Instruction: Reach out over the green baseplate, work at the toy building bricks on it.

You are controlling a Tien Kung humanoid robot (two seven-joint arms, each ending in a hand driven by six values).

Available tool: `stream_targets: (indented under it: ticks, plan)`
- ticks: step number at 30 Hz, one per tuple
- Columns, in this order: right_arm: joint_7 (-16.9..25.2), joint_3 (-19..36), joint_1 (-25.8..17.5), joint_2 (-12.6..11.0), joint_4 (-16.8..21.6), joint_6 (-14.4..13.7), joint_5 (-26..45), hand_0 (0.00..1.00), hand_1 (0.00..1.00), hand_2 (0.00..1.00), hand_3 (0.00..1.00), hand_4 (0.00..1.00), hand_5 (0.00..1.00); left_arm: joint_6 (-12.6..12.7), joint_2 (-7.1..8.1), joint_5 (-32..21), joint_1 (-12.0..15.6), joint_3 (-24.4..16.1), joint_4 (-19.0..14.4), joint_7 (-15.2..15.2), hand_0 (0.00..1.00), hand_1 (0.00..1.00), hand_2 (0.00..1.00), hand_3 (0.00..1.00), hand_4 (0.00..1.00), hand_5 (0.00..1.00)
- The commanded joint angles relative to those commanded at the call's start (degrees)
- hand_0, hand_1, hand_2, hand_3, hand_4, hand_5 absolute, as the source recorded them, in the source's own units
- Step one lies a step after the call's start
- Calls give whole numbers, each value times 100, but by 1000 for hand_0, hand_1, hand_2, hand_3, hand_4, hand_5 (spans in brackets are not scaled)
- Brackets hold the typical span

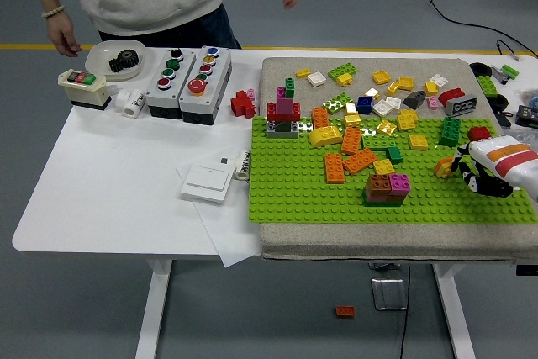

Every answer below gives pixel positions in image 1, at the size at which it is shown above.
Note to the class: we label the cream red-green switch box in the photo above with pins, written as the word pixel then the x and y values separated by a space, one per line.
pixel 84 92

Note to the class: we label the grey toy brick with holes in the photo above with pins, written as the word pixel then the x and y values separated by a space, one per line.
pixel 462 107

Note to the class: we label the brown pink green brick stack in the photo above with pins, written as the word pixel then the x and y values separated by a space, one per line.
pixel 376 186

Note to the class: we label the clear toy tile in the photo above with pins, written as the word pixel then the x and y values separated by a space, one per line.
pixel 304 125

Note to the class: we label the orange 2x2 toy brick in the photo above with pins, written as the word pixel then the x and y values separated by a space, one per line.
pixel 443 167

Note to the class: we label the dark green small brick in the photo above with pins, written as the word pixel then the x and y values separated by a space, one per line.
pixel 394 155

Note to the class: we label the grey four-button control box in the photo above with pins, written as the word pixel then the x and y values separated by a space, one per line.
pixel 161 100

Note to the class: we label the lime green flat plate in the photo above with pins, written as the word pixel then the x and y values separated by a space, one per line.
pixel 380 141

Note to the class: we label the black table control box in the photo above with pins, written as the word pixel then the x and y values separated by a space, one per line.
pixel 527 270

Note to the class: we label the magenta 2x2 toy brick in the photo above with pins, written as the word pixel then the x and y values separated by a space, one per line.
pixel 399 182

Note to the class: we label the dark grey sloped brick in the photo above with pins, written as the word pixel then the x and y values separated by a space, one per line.
pixel 416 100

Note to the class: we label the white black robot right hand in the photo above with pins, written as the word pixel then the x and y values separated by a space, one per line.
pixel 513 161

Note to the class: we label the green 2x4 toy brick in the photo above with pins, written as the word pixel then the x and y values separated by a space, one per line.
pixel 486 86

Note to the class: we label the silver metal part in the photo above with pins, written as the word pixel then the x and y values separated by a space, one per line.
pixel 499 74

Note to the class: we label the yellow small toy plate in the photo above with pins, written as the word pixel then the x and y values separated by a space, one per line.
pixel 303 73

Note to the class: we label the white table leg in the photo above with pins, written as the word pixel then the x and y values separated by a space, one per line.
pixel 153 313
pixel 452 313

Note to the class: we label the black box device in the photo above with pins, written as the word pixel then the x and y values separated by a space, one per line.
pixel 527 114

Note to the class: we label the small grey white adapter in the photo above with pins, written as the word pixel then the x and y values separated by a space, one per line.
pixel 225 161

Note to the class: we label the lime green narrow brick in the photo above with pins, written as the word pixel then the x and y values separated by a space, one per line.
pixel 509 70

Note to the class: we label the red toy brick cluster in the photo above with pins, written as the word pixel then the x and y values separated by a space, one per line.
pixel 241 104

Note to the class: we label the black metal gear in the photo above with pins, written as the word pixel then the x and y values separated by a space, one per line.
pixel 124 61

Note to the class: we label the black small part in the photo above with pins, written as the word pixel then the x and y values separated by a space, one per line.
pixel 504 119

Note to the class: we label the green toy baseplate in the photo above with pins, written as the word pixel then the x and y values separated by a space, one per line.
pixel 294 191

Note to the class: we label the white labelled roll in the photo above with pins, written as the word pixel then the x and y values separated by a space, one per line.
pixel 242 165

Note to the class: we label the orange 2x4 toy brick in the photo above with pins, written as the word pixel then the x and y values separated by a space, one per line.
pixel 345 311
pixel 321 119
pixel 351 141
pixel 358 161
pixel 333 169

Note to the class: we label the red curved toy brick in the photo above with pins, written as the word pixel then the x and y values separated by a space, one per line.
pixel 452 95

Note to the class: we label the blue 2x2 toy brick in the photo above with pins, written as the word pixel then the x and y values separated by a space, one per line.
pixel 365 105

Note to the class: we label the metal floor socket plate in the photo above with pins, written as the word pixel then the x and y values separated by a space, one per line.
pixel 388 294

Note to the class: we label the grey emergency stop box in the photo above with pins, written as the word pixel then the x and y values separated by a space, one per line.
pixel 218 81

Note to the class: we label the pink small toy brick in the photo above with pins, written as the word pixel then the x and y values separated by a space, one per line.
pixel 432 102
pixel 251 93

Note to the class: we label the white pipe fitting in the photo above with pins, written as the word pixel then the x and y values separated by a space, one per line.
pixel 132 102

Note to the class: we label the plastic bag with blue parts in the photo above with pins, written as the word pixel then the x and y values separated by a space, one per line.
pixel 531 98

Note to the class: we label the person's right hand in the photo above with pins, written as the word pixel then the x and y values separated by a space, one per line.
pixel 63 33

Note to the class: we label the yellow curved toy brick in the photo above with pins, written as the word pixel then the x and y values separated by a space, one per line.
pixel 325 137

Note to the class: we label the grey bracket under table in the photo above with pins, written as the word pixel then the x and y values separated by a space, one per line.
pixel 384 266

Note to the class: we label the white square toy tile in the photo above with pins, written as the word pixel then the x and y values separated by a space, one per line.
pixel 316 79
pixel 438 80
pixel 381 108
pixel 394 103

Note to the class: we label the white plastic bowl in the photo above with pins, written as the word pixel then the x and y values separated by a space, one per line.
pixel 98 60

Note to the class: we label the white paper sheet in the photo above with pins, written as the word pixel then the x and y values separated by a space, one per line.
pixel 227 241

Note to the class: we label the dark green tall toy brick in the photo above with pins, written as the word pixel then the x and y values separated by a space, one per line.
pixel 449 131

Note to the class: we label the multicolour toy brick tower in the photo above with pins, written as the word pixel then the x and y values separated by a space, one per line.
pixel 283 113

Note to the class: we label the white wall switch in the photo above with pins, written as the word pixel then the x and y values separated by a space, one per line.
pixel 206 184

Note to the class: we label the clear plastic bag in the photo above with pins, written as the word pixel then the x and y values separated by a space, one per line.
pixel 525 134

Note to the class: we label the lime green 2x4 brick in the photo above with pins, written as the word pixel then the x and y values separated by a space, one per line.
pixel 336 103
pixel 340 70

